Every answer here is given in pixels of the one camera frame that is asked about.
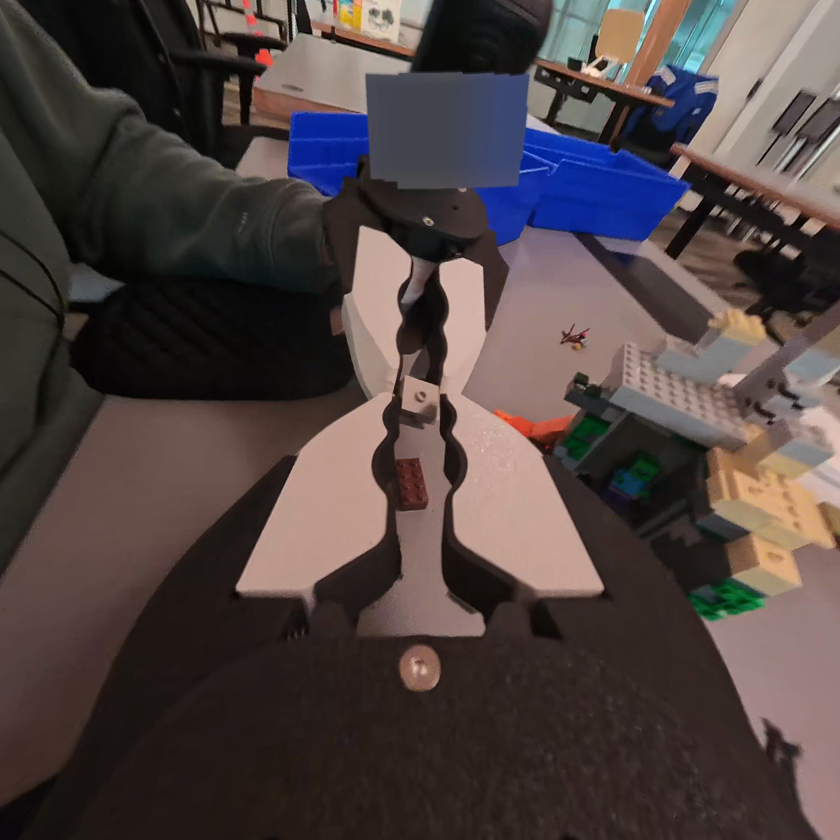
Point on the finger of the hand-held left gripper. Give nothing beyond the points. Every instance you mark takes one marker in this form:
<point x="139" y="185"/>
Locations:
<point x="466" y="308"/>
<point x="374" y="308"/>

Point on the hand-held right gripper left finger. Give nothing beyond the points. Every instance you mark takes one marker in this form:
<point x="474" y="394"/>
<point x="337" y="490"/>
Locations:
<point x="315" y="525"/>

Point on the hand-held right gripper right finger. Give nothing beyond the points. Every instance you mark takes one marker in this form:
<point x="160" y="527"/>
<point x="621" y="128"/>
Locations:
<point x="525" y="525"/>

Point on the grey square toy brick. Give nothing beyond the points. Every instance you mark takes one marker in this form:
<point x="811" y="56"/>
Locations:
<point x="420" y="394"/>

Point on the reddish brown toy brick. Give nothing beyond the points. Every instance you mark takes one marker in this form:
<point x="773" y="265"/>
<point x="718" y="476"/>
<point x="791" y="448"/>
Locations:
<point x="412" y="485"/>

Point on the toy brick building model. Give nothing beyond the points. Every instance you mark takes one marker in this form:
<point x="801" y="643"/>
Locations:
<point x="676" y="394"/>

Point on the person's left forearm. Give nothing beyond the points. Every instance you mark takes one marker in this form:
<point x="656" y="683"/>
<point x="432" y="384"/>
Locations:
<point x="197" y="197"/>

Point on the grey desk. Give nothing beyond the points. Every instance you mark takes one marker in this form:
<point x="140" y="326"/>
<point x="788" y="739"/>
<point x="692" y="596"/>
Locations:
<point x="197" y="472"/>

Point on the green zombie toy minifigure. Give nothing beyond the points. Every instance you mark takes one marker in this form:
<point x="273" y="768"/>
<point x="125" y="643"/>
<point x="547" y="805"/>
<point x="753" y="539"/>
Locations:
<point x="633" y="476"/>

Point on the black wrist rest pad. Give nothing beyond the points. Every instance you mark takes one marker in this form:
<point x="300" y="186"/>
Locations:
<point x="197" y="341"/>

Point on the black padded chair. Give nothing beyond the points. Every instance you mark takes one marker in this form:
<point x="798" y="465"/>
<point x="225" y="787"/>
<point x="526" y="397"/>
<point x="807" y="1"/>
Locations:
<point x="479" y="33"/>

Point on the white printed carton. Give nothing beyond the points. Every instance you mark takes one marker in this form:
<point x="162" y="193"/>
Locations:
<point x="374" y="16"/>

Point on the black office chair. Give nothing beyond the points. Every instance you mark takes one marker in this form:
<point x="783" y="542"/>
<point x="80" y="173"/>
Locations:
<point x="197" y="62"/>

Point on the blue jacket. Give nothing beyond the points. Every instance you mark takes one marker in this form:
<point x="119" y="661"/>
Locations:
<point x="676" y="111"/>

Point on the person's dark green hoodie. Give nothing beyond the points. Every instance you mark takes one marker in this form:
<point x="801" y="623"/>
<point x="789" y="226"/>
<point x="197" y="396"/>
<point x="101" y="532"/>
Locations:
<point x="33" y="197"/>

